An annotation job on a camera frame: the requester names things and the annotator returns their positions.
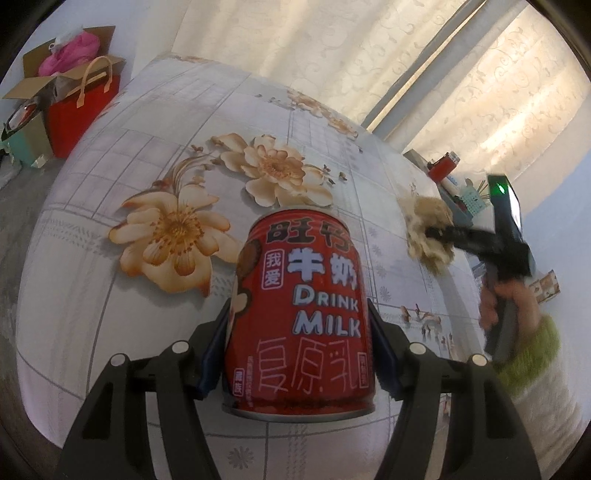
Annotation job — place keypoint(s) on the brown cardboard box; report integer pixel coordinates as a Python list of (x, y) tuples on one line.
[(37, 85)]

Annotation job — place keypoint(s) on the patterned rolled mat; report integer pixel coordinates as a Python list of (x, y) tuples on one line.
[(547, 286)]

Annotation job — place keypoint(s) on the red thermos bottle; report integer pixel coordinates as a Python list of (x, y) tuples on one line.
[(441, 170)]

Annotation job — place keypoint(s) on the teal utensil holder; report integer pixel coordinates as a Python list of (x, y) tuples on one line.
[(475, 205)]

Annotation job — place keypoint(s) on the pink plush item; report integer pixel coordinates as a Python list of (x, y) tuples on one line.
[(69, 53)]

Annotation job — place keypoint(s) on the red milk can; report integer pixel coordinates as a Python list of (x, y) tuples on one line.
[(300, 314)]

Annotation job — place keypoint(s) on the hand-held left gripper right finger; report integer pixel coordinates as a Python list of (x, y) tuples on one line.
[(385, 364)]

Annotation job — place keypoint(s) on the grey curtain panel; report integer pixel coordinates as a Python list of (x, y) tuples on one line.
[(415, 69)]

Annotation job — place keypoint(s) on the cream patterned curtain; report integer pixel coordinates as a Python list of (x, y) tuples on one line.
[(521, 92), (300, 46)]

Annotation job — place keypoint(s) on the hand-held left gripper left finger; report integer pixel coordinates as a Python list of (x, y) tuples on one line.
[(213, 364)]

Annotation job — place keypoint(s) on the beige paper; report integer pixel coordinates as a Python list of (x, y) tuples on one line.
[(427, 217)]

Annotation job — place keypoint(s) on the person's right hand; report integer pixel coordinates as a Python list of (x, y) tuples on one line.
[(524, 300)]

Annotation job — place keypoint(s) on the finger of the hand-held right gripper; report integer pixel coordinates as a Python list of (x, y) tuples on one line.
[(466, 240)]

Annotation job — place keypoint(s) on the bunch of wooden chopsticks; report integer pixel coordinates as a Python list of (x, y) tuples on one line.
[(481, 187)]

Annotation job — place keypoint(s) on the red gift bag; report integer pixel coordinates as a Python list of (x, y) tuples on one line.
[(78, 120)]

